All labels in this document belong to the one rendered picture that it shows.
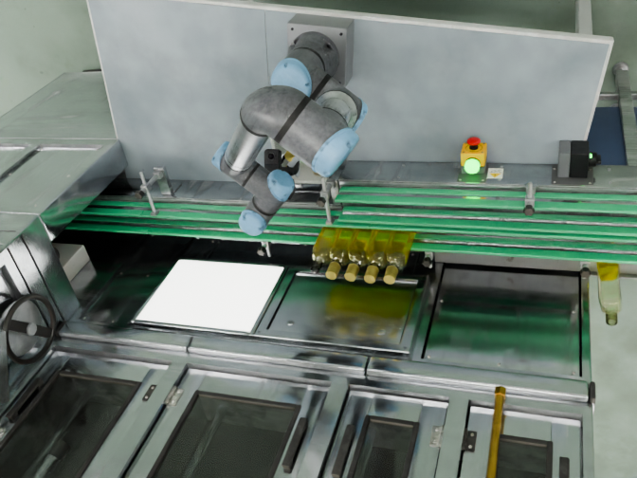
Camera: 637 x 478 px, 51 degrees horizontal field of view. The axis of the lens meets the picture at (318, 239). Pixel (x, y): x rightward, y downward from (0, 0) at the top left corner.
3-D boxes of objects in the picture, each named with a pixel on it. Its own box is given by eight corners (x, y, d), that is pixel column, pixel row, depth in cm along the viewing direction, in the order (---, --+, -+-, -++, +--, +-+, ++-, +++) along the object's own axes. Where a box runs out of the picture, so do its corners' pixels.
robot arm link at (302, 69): (297, 39, 179) (281, 55, 168) (336, 69, 180) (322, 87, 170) (275, 72, 186) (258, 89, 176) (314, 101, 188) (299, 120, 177)
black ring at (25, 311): (53, 328, 215) (11, 377, 199) (27, 278, 203) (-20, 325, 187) (65, 330, 213) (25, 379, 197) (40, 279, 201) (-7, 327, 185)
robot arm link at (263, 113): (236, 93, 130) (203, 172, 176) (282, 126, 132) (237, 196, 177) (268, 52, 135) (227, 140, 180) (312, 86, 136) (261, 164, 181)
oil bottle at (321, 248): (331, 227, 221) (312, 266, 205) (328, 212, 218) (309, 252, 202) (347, 228, 219) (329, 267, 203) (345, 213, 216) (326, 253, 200)
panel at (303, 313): (179, 263, 239) (132, 328, 213) (176, 256, 237) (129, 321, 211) (429, 282, 210) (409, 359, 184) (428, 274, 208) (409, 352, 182)
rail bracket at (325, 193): (332, 210, 216) (320, 232, 207) (324, 165, 207) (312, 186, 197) (340, 211, 215) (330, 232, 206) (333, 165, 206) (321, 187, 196)
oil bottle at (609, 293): (599, 270, 201) (602, 330, 181) (596, 255, 198) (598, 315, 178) (619, 267, 198) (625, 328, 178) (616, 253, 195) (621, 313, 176)
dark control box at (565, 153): (557, 163, 198) (556, 177, 192) (559, 138, 193) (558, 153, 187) (587, 163, 195) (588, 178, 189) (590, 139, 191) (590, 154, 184)
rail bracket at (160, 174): (172, 188, 245) (141, 222, 228) (158, 147, 235) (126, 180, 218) (183, 188, 243) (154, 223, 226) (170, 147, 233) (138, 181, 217)
